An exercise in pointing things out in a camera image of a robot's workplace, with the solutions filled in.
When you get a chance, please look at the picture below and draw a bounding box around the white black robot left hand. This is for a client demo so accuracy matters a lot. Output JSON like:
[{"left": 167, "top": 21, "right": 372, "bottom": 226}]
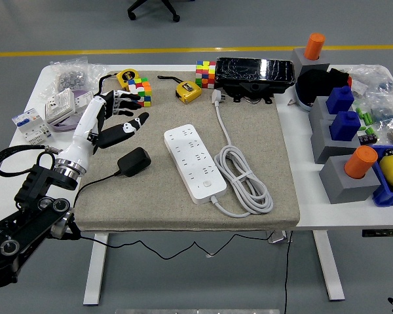
[{"left": 56, "top": 90, "right": 151, "bottom": 171}]

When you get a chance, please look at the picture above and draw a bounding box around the black plug adapter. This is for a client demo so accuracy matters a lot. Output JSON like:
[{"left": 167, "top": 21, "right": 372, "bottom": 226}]
[{"left": 117, "top": 147, "right": 152, "bottom": 178}]

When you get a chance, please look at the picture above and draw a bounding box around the white power strip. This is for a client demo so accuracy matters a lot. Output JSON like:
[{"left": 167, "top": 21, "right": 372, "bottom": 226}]
[{"left": 163, "top": 123, "right": 228, "bottom": 205}]

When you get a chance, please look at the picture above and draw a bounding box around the grey power strip cable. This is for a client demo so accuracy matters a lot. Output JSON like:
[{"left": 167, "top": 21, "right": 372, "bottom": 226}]
[{"left": 210, "top": 90, "right": 274, "bottom": 218}]

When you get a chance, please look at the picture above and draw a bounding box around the thin black plug cord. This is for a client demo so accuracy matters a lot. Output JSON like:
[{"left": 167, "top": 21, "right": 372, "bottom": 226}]
[{"left": 70, "top": 168, "right": 272, "bottom": 261}]

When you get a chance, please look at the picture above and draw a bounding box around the purple tape roll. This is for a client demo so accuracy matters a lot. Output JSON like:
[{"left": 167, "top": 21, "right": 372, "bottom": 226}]
[{"left": 50, "top": 90, "right": 96, "bottom": 132}]

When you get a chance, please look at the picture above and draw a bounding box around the white blue circuit breaker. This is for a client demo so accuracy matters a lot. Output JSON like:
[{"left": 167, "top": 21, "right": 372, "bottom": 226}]
[{"left": 11, "top": 107, "right": 52, "bottom": 147}]

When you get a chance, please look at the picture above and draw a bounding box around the clear bag of metal nuts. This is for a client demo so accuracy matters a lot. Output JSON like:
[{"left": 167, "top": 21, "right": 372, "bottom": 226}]
[{"left": 39, "top": 57, "right": 109, "bottom": 99}]

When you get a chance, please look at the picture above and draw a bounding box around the yellow tape measure black label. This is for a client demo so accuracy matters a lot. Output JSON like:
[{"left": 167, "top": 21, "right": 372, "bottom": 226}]
[{"left": 96, "top": 68, "right": 138, "bottom": 96}]

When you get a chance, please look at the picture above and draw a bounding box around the scrambled colourful puzzle cube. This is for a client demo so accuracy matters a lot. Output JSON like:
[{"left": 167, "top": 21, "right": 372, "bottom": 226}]
[{"left": 127, "top": 77, "right": 153, "bottom": 108}]

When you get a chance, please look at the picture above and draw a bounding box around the black table control panel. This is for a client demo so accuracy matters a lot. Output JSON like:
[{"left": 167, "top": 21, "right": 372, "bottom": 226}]
[{"left": 362, "top": 228, "right": 393, "bottom": 238}]

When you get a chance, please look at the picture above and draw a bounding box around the white table leg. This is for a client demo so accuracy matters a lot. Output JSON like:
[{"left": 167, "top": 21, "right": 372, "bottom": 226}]
[
  {"left": 83, "top": 232, "right": 109, "bottom": 307},
  {"left": 312, "top": 230, "right": 345, "bottom": 302}
]

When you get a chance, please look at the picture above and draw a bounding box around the grey-brown mat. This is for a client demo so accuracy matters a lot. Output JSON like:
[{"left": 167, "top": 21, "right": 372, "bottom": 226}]
[{"left": 72, "top": 70, "right": 301, "bottom": 232}]

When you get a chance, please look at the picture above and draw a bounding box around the yellow tape measure grey label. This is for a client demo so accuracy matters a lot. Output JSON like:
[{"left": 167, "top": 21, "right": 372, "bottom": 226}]
[{"left": 157, "top": 75, "right": 203, "bottom": 104}]

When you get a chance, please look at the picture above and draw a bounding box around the blue plastic bin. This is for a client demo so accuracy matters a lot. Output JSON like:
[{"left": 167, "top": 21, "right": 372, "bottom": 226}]
[{"left": 371, "top": 143, "right": 393, "bottom": 207}]

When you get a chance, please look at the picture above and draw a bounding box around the tall colourful puzzle cube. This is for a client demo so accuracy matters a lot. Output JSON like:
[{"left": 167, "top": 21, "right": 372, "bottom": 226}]
[{"left": 195, "top": 60, "right": 217, "bottom": 89}]

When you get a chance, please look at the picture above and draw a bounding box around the grey block with hole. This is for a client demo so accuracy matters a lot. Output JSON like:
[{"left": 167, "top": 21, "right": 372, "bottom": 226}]
[
  {"left": 310, "top": 119, "right": 361, "bottom": 164},
  {"left": 309, "top": 96, "right": 340, "bottom": 124},
  {"left": 290, "top": 48, "right": 331, "bottom": 78},
  {"left": 318, "top": 156, "right": 383, "bottom": 204}
]

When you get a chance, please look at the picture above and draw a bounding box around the black office chair base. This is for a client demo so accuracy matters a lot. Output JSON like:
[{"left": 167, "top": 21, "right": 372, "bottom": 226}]
[{"left": 126, "top": 0, "right": 181, "bottom": 23}]

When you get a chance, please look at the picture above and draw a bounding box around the orange cylinder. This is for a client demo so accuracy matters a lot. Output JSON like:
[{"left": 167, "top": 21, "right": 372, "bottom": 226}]
[
  {"left": 304, "top": 32, "right": 326, "bottom": 61},
  {"left": 343, "top": 145, "right": 379, "bottom": 180}
]

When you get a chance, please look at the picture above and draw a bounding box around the black purple small component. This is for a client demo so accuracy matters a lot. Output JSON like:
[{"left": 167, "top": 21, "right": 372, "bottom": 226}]
[{"left": 358, "top": 127, "right": 378, "bottom": 145}]

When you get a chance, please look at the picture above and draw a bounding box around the black cracked glossy device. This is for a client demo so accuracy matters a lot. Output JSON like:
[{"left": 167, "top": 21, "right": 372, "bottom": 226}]
[{"left": 214, "top": 57, "right": 296, "bottom": 105}]

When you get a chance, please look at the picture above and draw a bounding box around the blue plastic block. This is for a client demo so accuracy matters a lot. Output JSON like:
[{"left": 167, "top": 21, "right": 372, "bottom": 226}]
[
  {"left": 329, "top": 111, "right": 362, "bottom": 142},
  {"left": 326, "top": 85, "right": 355, "bottom": 115}
]

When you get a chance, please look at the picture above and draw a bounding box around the clear bag of blue parts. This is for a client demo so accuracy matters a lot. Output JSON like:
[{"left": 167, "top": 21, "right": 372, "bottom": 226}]
[{"left": 366, "top": 91, "right": 393, "bottom": 131}]

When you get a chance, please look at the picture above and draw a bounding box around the white blue round device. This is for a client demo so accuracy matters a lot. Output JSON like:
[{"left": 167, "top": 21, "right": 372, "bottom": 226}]
[{"left": 294, "top": 83, "right": 315, "bottom": 114}]

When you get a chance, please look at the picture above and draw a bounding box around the clear bag of small parts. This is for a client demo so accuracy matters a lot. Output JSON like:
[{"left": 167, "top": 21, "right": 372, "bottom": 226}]
[{"left": 348, "top": 64, "right": 393, "bottom": 97}]

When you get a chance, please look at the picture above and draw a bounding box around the black cloth cap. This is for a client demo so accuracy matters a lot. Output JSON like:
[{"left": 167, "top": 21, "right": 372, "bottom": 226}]
[{"left": 296, "top": 67, "right": 352, "bottom": 102}]

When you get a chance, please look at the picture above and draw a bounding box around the white wall socket panel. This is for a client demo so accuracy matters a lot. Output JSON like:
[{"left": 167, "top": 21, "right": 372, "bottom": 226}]
[
  {"left": 73, "top": 90, "right": 96, "bottom": 114},
  {"left": 45, "top": 88, "right": 76, "bottom": 124}
]

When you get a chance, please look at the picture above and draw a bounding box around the hanging black table cable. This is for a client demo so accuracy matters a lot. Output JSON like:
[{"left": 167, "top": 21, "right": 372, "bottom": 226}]
[{"left": 283, "top": 230, "right": 294, "bottom": 314}]

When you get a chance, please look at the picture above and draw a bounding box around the metal bracket under table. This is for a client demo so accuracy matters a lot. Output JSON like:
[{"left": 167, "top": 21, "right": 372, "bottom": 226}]
[{"left": 267, "top": 230, "right": 294, "bottom": 245}]

